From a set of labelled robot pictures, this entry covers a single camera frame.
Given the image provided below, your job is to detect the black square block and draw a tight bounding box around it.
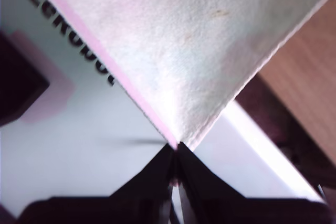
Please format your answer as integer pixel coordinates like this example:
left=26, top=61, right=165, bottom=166
left=0, top=31, right=50, bottom=127

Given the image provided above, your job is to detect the mint tea towel pink border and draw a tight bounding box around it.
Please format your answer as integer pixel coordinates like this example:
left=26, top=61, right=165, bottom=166
left=26, top=0, right=336, bottom=149

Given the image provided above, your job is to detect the white board with black lettering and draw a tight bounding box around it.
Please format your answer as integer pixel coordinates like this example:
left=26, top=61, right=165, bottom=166
left=0, top=0, right=328, bottom=219

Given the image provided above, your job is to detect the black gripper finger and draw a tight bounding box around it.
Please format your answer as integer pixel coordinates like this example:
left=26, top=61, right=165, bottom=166
left=110, top=145, right=175, bottom=224
left=179, top=142, right=245, bottom=224

